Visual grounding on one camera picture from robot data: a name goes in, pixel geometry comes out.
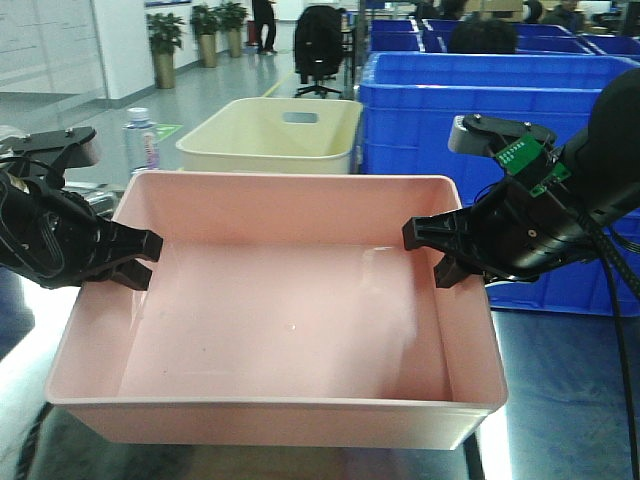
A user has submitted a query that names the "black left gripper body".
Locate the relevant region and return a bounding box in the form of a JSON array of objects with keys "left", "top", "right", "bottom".
[{"left": 1, "top": 169, "right": 108, "bottom": 289}]

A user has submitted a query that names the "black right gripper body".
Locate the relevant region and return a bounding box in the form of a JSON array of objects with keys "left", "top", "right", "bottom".
[{"left": 468, "top": 178, "right": 596, "bottom": 283}]

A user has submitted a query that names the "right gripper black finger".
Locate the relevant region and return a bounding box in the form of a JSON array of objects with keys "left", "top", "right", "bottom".
[
  {"left": 433, "top": 254, "right": 487, "bottom": 288},
  {"left": 402, "top": 207, "right": 474, "bottom": 250}
]

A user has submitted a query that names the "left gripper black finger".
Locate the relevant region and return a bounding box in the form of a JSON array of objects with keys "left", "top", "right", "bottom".
[
  {"left": 82, "top": 258, "right": 152, "bottom": 290},
  {"left": 97, "top": 217, "right": 163, "bottom": 261}
]

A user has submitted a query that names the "pink plastic bin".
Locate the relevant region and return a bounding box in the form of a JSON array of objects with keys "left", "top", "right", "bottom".
[{"left": 45, "top": 172, "right": 508, "bottom": 450}]

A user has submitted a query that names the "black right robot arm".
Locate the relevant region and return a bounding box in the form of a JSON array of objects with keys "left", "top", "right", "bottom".
[{"left": 402, "top": 69, "right": 639, "bottom": 288}]

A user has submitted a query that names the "cream plastic bin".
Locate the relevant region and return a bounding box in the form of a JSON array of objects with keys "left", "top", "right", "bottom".
[{"left": 176, "top": 97, "right": 363, "bottom": 174}]

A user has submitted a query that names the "green circuit board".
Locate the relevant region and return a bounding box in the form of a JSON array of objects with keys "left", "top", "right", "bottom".
[{"left": 495, "top": 134, "right": 571, "bottom": 198}]

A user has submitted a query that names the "plastic water bottle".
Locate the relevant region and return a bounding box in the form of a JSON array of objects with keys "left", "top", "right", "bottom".
[{"left": 123, "top": 107, "right": 160, "bottom": 174}]

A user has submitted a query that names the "blue plastic crate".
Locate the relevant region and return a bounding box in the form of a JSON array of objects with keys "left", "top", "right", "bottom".
[{"left": 359, "top": 52, "right": 639, "bottom": 316}]

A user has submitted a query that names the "potted plant gold pot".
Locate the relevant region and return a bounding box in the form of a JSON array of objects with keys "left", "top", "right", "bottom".
[{"left": 146, "top": 12, "right": 185, "bottom": 89}]

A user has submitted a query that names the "black office chair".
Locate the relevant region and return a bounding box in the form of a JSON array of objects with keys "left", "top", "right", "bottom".
[{"left": 294, "top": 5, "right": 344, "bottom": 99}]

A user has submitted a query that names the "standing person in black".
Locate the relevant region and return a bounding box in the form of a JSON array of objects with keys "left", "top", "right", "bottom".
[{"left": 251, "top": 0, "right": 277, "bottom": 55}]

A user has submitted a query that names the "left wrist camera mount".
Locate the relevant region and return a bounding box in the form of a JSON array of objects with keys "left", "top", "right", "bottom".
[{"left": 1, "top": 126, "right": 100, "bottom": 172}]

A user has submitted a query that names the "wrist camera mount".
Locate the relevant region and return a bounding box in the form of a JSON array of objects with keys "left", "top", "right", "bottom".
[
  {"left": 447, "top": 114, "right": 557, "bottom": 158},
  {"left": 1, "top": 126, "right": 100, "bottom": 172}
]

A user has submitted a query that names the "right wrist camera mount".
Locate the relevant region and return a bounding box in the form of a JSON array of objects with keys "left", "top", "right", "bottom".
[{"left": 447, "top": 114, "right": 557, "bottom": 158}]

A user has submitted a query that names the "black braided cable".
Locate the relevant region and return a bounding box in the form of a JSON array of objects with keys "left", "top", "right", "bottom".
[{"left": 569, "top": 199, "right": 640, "bottom": 480}]

